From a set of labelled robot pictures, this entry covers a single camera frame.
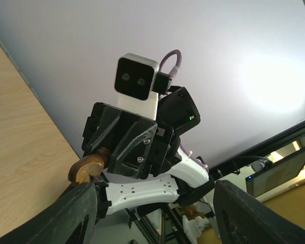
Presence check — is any computer monitor in background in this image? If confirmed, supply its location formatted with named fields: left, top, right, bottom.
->
left=246, top=147, right=305, bottom=198

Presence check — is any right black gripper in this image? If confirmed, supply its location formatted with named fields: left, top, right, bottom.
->
left=81, top=86, right=201, bottom=179

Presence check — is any black aluminium frame rail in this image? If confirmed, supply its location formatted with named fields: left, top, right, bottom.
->
left=209, top=121, right=305, bottom=180

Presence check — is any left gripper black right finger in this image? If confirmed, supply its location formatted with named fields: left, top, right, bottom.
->
left=213, top=180, right=305, bottom=243

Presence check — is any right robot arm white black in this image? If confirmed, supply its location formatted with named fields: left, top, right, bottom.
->
left=82, top=86, right=214, bottom=219

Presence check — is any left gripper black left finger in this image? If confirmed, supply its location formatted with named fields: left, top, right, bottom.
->
left=0, top=182, right=98, bottom=243

